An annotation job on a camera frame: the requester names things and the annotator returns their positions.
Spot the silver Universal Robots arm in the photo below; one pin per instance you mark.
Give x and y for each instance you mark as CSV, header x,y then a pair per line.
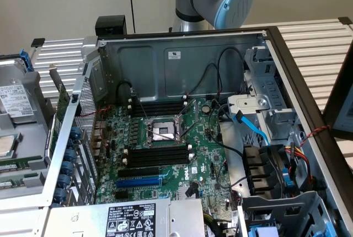
x,y
209,0

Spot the RAM slot white latches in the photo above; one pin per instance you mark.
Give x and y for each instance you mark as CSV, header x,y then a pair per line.
x,y
157,110
157,155
157,163
157,104

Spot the CPU socket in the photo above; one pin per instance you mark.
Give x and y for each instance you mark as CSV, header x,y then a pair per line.
x,y
162,131

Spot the round coin cell battery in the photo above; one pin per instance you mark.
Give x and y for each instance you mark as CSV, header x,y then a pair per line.
x,y
206,108

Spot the thin metal locking lever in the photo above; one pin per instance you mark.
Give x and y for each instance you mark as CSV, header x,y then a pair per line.
x,y
190,131
142,106

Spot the green Dell motherboard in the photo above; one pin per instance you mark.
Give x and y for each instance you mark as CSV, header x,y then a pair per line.
x,y
198,148

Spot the open PC case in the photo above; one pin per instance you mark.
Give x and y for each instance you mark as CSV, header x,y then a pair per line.
x,y
193,55

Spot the silver metal disk bay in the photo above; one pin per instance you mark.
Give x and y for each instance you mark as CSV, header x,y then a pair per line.
x,y
248,102

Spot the long black expansion slot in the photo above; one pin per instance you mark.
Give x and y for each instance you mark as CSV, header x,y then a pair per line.
x,y
138,172

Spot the black plug connector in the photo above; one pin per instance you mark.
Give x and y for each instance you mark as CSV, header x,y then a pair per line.
x,y
191,190

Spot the blue expansion slot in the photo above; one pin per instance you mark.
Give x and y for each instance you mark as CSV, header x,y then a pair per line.
x,y
138,183

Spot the silver finned chipset heatsink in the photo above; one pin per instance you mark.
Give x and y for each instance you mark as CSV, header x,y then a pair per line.
x,y
183,193

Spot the black fan shroud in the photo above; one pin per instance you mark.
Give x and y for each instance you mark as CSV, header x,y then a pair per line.
x,y
256,171

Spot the black box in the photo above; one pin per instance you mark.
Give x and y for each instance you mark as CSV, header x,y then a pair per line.
x,y
110,23

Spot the short black expansion slot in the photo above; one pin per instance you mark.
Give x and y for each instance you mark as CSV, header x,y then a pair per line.
x,y
121,195

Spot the silver power supply unit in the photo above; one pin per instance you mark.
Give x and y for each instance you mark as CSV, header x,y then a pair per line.
x,y
179,217

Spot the green graphics card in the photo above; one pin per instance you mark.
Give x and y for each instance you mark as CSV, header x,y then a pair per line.
x,y
63,96

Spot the grey perforated drive cage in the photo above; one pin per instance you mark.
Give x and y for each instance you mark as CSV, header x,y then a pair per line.
x,y
275,206

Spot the black table end cap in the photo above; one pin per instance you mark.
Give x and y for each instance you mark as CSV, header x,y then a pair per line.
x,y
345,20
37,42

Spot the black framed monitor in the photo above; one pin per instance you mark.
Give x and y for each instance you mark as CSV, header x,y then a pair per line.
x,y
335,88

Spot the silver hard disk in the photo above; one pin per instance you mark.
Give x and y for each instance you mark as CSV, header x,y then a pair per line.
x,y
13,96

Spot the silver CPU chip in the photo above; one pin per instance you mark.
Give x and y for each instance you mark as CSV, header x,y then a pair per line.
x,y
7,146

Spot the blue plastic disk rail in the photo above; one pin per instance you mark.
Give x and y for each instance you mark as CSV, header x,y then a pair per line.
x,y
26,60

